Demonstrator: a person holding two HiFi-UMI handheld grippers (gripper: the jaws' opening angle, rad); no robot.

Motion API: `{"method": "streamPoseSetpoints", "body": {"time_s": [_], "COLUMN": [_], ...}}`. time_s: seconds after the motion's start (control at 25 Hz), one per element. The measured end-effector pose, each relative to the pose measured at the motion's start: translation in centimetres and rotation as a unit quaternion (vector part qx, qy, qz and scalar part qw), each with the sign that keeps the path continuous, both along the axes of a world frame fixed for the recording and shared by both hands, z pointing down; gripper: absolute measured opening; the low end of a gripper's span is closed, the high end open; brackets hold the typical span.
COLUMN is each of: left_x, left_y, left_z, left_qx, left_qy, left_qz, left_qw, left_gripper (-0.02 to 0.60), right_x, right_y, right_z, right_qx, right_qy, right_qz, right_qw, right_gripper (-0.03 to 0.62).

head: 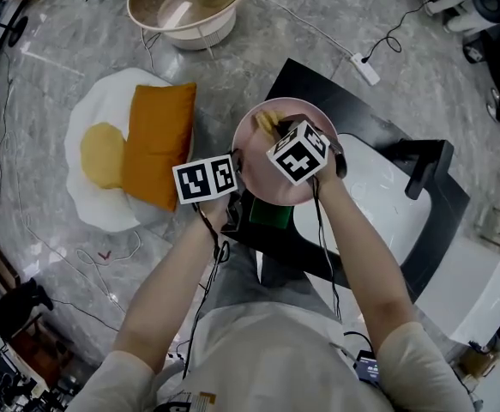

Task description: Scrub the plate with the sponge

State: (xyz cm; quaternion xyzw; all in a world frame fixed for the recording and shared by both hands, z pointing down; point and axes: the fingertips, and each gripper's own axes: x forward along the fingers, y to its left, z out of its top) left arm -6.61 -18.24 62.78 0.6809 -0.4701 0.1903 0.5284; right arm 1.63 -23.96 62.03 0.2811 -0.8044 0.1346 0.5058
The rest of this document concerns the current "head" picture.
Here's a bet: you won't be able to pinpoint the white power strip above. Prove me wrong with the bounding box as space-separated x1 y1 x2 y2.
349 51 382 87

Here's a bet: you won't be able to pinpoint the black device with screen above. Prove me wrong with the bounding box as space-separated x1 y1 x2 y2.
351 348 384 389

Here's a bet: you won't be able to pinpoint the pink plate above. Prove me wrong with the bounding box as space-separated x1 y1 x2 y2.
231 96 339 207

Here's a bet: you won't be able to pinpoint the white box cabinet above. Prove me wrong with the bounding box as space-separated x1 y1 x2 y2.
413 235 500 348

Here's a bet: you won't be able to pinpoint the white power strip cable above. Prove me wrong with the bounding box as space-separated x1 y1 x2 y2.
247 0 356 58

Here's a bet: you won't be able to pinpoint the yellow sponge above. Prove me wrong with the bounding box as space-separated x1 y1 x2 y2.
252 108 286 137

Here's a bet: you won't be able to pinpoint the black faucet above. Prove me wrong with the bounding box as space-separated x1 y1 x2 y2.
397 138 455 201

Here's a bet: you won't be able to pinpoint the white sink basin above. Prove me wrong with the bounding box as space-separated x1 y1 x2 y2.
292 132 433 266

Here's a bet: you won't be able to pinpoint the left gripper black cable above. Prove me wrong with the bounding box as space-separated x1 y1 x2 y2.
182 203 232 380

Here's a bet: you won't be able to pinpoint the person's right forearm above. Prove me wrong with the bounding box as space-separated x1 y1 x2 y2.
313 167 419 362

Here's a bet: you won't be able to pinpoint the beige round basket chair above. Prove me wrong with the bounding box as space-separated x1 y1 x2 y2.
126 0 251 52

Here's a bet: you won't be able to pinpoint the person's white shirt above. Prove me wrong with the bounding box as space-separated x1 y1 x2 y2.
66 301 477 412

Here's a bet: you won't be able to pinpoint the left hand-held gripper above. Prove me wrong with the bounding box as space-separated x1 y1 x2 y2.
172 149 245 233

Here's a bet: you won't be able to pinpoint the person's grey trousers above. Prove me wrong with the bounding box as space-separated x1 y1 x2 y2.
196 241 350 322

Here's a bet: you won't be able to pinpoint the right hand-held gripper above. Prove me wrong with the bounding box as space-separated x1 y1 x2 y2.
266 113 349 187

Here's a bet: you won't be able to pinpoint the white egg-shaped cushion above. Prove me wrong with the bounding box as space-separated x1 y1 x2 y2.
64 67 197 233

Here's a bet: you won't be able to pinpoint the black plugged power cable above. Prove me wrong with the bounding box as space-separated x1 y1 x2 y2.
362 0 443 65

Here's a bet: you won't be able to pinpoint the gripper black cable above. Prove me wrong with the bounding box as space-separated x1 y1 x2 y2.
310 177 344 322
182 203 232 380

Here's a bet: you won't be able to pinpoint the white floor cable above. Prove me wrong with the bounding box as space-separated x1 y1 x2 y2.
75 228 143 305

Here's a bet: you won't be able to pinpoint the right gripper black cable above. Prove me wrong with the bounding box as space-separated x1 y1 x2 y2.
310 177 344 322

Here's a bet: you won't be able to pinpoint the green sponge block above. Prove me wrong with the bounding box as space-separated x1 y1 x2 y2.
248 197 295 231

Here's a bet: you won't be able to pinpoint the black bag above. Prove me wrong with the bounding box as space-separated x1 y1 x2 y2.
0 277 56 341

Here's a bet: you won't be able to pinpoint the orange pillow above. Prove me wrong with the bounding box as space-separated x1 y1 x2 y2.
121 82 198 213

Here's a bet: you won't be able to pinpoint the black sink cabinet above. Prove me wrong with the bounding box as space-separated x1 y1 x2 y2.
220 58 472 305

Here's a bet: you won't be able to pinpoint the person's left forearm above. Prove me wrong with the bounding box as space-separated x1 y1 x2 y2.
112 195 234 378

